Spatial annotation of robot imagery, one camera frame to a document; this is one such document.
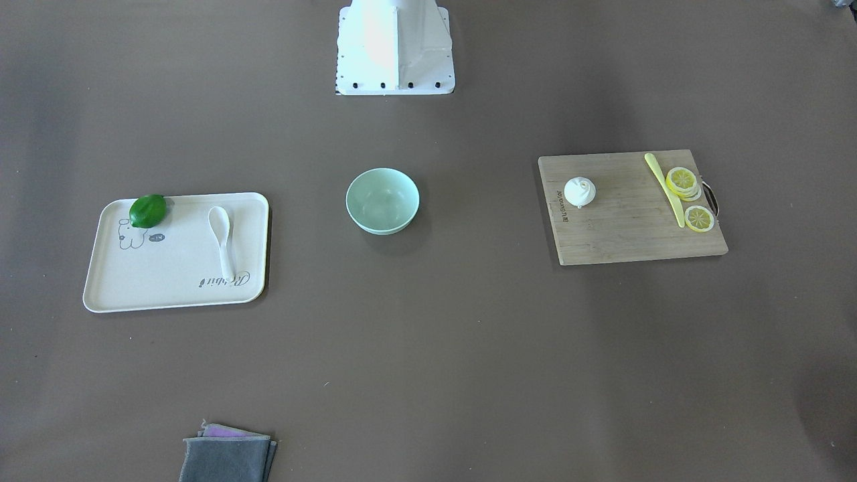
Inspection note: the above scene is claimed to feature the white ceramic spoon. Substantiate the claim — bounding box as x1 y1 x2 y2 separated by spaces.
208 206 234 281

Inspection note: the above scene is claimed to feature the yellow plastic knife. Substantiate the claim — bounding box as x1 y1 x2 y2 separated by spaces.
645 153 686 228

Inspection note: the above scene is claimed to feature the white steamed bun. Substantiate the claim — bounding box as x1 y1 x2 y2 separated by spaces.
563 176 597 210

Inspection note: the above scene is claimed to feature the green lime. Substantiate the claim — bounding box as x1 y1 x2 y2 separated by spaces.
129 194 167 229

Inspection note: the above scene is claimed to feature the mint green bowl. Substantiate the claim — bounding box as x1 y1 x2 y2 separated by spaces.
345 167 420 236

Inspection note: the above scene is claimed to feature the lemon slice stack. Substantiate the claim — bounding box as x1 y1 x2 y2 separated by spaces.
665 167 702 202

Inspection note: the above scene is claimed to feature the wooden cutting board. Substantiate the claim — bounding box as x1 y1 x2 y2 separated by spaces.
538 151 728 266

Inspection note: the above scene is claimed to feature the single lemon slice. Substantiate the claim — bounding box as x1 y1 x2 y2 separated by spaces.
684 205 716 233

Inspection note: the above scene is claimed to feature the grey folded cloth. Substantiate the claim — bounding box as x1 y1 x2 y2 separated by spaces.
179 422 278 481

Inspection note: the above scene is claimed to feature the white rabbit print tray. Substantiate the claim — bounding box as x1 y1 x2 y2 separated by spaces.
82 192 270 313

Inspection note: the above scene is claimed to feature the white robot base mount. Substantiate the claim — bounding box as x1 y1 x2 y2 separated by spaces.
335 1 456 96

